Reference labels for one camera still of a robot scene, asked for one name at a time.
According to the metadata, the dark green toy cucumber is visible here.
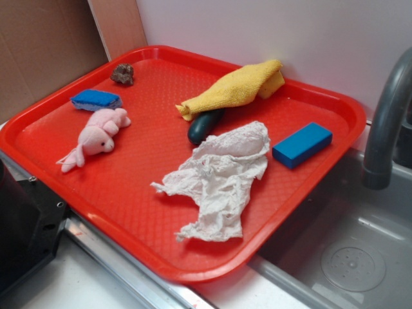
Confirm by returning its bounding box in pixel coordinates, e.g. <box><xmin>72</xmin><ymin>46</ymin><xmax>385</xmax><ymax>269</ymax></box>
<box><xmin>187</xmin><ymin>108</ymin><xmax>225</xmax><ymax>145</ymax></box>

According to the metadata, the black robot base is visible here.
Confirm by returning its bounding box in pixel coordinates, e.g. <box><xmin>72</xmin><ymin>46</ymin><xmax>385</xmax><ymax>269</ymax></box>
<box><xmin>1</xmin><ymin>162</ymin><xmax>68</xmax><ymax>297</ymax></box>

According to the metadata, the yellow cloth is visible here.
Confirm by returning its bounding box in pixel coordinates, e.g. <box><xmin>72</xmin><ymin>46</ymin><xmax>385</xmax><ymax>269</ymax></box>
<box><xmin>176</xmin><ymin>59</ymin><xmax>285</xmax><ymax>121</ymax></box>

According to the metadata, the grey sink basin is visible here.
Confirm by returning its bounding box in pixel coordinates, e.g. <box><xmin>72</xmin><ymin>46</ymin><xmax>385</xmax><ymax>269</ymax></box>
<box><xmin>250</xmin><ymin>150</ymin><xmax>411</xmax><ymax>308</ymax></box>

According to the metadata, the blue sponge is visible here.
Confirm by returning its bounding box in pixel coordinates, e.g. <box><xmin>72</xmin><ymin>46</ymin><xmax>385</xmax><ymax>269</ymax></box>
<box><xmin>70</xmin><ymin>89</ymin><xmax>123</xmax><ymax>111</ymax></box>

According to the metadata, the brown rock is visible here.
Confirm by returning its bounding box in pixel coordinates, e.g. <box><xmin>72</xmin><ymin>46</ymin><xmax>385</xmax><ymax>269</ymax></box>
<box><xmin>110</xmin><ymin>63</ymin><xmax>134</xmax><ymax>86</ymax></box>

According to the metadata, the pink plush bunny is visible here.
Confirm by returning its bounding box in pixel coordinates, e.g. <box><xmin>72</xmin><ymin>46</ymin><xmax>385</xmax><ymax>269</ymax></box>
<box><xmin>57</xmin><ymin>108</ymin><xmax>131</xmax><ymax>173</ymax></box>

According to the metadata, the grey faucet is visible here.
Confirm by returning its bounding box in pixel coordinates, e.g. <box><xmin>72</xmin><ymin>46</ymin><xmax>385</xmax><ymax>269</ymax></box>
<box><xmin>362</xmin><ymin>49</ymin><xmax>411</xmax><ymax>190</ymax></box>

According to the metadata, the red plastic tray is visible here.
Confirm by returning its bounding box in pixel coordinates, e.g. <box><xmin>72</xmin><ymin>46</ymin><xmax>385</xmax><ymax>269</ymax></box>
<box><xmin>1</xmin><ymin>46</ymin><xmax>366</xmax><ymax>283</ymax></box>

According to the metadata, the crumpled white paper towel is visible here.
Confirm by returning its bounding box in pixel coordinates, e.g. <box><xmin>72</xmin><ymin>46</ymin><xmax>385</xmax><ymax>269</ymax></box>
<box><xmin>151</xmin><ymin>121</ymin><xmax>270</xmax><ymax>242</ymax></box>

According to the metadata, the blue rectangular block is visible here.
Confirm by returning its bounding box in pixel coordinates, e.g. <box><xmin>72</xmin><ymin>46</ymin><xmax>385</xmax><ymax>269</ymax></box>
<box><xmin>272</xmin><ymin>122</ymin><xmax>333</xmax><ymax>169</ymax></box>

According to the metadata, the brown cardboard panel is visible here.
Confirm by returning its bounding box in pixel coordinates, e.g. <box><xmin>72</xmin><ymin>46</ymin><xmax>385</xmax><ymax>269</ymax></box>
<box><xmin>1</xmin><ymin>1</ymin><xmax>108</xmax><ymax>122</ymax></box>

